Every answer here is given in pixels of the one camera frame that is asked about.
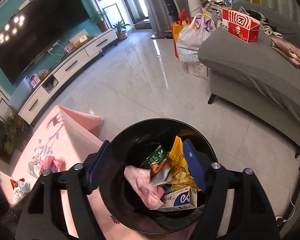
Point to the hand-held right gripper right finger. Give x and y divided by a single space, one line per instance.
193 165

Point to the white TV cabinet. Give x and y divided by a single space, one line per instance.
72 62

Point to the white tower appliance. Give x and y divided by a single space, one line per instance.
192 1

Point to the black tower appliance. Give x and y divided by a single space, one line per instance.
170 7

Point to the red white sign card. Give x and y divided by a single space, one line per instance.
35 80

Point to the pink clear box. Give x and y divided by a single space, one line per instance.
69 48

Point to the grey white clothes pile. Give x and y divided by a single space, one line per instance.
215 8

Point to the white blue medicine box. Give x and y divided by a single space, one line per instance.
180 200

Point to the clear plastic wrapper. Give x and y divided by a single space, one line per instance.
35 167

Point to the light blue face mask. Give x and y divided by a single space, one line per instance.
22 192

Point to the white purple-print plastic bag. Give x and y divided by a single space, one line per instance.
192 42

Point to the black television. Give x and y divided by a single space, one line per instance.
35 35

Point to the small brown box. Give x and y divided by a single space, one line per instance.
43 74

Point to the red white paper box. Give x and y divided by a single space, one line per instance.
240 25

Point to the pink snack bag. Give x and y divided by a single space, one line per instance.
145 187

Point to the small potted plant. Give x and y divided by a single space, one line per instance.
121 30

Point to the grey sofa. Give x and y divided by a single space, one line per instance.
252 62

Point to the black trash bin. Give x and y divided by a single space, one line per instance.
140 140

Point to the tall potted plant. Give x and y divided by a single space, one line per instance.
100 21

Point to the pink leaf-print tablecloth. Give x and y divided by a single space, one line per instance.
72 135

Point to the yellow chip bag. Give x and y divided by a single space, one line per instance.
180 165

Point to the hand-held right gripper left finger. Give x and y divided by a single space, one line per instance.
100 165

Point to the leafy green houseplant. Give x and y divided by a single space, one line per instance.
10 132

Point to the black white clothes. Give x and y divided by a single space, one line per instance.
267 22

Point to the silver foil wrapper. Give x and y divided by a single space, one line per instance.
163 177

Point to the dark floor mat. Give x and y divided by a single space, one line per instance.
161 35

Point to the white cardboard box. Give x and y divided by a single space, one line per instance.
197 70

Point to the red foil snack wrapper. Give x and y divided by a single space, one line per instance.
17 183

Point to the grey curtain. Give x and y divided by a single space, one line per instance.
158 2

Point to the pink printed packet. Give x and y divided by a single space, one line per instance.
51 163

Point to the orange shopping bag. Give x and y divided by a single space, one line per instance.
176 37

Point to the green snack bag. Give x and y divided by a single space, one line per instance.
157 155

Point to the pink folded cloth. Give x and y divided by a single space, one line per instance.
290 52

